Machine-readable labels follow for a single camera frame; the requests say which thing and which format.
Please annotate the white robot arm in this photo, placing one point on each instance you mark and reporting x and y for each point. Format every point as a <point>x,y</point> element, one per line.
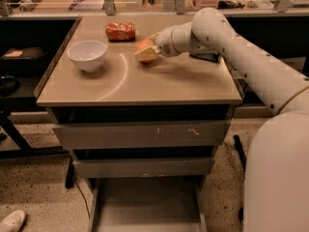
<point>276,185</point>

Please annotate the open bottom grey drawer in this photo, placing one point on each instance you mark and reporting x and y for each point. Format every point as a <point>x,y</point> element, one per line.
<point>162,204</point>

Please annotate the orange fruit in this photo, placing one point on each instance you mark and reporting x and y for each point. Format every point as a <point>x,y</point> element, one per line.
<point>143,44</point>

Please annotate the crushed blue soda can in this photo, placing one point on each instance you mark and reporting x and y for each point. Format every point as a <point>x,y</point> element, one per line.
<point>211,57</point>

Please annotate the grey drawer cabinet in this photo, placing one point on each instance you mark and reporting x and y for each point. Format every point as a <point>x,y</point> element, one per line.
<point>124,90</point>

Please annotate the white ceramic bowl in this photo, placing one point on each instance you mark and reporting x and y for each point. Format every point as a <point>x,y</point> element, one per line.
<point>88,56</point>

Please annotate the middle grey drawer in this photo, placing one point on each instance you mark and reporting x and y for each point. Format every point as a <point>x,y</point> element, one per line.
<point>126,168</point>

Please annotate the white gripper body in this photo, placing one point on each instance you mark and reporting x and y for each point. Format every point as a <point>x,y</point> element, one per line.
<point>164,43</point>

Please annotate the black floor stand leg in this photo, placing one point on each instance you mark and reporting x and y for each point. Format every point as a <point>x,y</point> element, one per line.
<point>239,149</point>

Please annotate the crushed orange soda can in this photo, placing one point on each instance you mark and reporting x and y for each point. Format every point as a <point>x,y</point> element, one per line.
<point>120,31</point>

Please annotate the white shoe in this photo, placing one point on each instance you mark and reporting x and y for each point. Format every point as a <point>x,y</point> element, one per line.
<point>13,222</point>

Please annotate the top grey drawer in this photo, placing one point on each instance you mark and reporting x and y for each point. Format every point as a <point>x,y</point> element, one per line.
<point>141,135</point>

